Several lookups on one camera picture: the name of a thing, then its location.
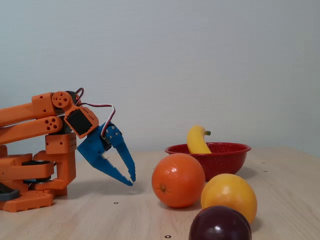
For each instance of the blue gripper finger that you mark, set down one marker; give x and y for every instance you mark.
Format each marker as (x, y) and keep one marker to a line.
(122, 148)
(113, 171)

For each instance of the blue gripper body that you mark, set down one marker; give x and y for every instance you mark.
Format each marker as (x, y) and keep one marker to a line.
(93, 147)

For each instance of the yellow banana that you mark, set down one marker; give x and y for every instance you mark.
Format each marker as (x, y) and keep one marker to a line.
(196, 141)

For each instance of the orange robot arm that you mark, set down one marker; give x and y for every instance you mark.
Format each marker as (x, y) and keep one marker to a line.
(22, 112)

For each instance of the orange robot base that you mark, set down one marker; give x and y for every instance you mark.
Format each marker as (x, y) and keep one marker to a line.
(27, 202)

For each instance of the red speckled bowl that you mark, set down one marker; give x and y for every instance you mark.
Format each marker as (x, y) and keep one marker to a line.
(225, 161)

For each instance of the orange fruit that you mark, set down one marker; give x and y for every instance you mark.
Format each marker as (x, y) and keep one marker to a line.
(178, 180)

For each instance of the grey table clamp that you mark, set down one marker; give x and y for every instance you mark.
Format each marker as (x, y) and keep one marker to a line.
(10, 193)

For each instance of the yellow round fruit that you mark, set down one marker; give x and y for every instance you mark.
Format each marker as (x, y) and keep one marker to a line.
(230, 197)

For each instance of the dark purple plum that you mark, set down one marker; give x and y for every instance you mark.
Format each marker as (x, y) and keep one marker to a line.
(220, 225)

